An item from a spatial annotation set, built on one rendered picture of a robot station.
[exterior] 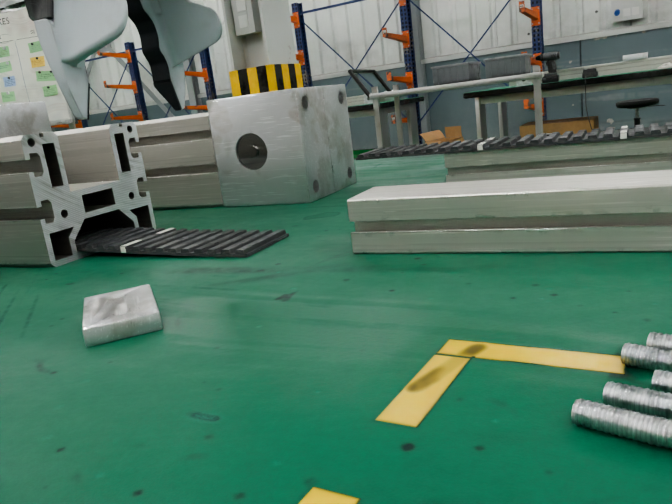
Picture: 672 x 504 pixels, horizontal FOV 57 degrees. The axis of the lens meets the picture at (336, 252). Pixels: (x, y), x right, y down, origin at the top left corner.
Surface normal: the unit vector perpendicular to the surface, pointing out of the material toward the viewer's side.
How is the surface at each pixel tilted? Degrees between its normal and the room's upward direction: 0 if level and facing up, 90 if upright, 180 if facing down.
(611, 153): 90
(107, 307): 0
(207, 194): 90
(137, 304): 0
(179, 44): 106
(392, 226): 90
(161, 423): 0
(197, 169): 90
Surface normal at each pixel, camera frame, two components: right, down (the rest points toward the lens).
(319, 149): 0.90, 0.00
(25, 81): -0.18, 0.26
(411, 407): -0.12, -0.96
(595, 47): -0.51, 0.27
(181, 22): -0.31, 0.52
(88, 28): -0.44, -0.03
